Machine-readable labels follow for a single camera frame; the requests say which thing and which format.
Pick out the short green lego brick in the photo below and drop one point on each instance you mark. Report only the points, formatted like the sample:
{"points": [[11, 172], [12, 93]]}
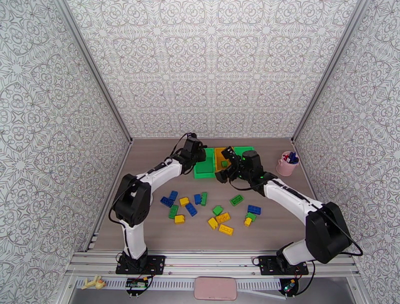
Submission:
{"points": [[251, 216], [217, 210], [224, 163]]}

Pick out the long green lego brick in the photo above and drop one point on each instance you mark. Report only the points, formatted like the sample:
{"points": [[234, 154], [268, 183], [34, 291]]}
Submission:
{"points": [[204, 198], [237, 200], [173, 211]]}

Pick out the short blue lego brick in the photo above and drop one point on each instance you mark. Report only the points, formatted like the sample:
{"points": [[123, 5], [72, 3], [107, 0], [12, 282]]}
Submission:
{"points": [[173, 195], [197, 199]]}

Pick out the long blue lego brick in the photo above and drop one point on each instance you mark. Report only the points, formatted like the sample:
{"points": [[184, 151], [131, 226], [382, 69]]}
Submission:
{"points": [[191, 209], [254, 209], [166, 202]]}

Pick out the short yellow lego brick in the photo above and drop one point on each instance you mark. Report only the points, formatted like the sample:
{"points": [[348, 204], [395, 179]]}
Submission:
{"points": [[179, 219], [248, 222], [184, 201], [212, 223]]}

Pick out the long yellow lego brick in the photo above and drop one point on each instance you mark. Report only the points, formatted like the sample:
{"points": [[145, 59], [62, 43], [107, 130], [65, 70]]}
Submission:
{"points": [[223, 217], [226, 230]]}

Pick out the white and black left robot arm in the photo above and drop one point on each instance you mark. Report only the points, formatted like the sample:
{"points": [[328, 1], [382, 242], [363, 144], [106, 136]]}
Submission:
{"points": [[156, 178]]}

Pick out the green plastic bin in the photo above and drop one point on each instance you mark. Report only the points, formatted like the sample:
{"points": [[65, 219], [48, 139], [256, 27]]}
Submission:
{"points": [[204, 173], [242, 149]]}

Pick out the yellow plastic bin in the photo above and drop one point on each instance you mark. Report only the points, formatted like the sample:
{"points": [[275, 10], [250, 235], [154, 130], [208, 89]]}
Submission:
{"points": [[218, 166]]}

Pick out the pink cup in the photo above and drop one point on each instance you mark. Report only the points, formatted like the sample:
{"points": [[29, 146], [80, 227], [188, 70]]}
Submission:
{"points": [[286, 170]]}

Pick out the red marker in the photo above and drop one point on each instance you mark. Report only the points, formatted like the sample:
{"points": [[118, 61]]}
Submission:
{"points": [[288, 158]]}

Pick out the blue marker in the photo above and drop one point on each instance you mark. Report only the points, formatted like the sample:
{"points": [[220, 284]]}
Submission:
{"points": [[292, 155]]}

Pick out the pink rectangular pad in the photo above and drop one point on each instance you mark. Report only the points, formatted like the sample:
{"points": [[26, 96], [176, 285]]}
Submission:
{"points": [[215, 289]]}

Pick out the yellow rubber duck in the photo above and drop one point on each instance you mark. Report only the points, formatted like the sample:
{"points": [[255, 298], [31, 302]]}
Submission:
{"points": [[100, 284]]}

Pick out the pale yellow toy figure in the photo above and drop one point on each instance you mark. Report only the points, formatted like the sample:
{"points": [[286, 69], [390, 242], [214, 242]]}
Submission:
{"points": [[89, 283]]}

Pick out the aluminium side rail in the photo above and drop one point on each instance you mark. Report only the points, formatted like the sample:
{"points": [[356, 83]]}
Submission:
{"points": [[124, 159]]}

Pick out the aluminium front rail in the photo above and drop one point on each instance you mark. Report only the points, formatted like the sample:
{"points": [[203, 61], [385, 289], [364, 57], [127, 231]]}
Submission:
{"points": [[212, 259]]}

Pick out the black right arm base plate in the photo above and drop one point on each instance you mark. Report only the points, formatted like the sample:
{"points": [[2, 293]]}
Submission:
{"points": [[265, 265]]}

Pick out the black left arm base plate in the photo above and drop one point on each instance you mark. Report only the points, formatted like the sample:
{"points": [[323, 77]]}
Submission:
{"points": [[156, 265]]}

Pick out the aluminium corner post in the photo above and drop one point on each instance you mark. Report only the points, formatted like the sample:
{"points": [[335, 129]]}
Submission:
{"points": [[94, 67], [328, 67]]}

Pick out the green circuit board black mount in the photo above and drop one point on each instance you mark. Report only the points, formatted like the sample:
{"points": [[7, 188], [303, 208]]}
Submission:
{"points": [[289, 286], [136, 283]]}

